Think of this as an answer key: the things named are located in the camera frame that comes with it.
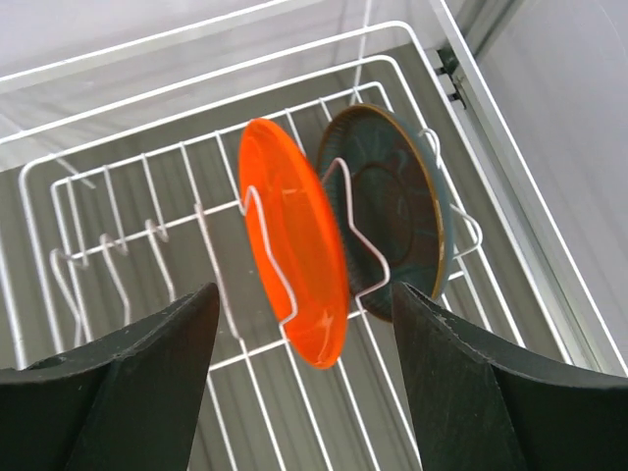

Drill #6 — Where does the white wire dish rack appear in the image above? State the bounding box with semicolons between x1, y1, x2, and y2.
0;0;628;471

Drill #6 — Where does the orange plate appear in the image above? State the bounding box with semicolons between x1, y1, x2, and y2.
238;118;349;369

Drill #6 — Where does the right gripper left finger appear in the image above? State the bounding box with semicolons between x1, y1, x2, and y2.
1;284;220;470

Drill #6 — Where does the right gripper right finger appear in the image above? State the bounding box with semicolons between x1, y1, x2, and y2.
392;283;627;470

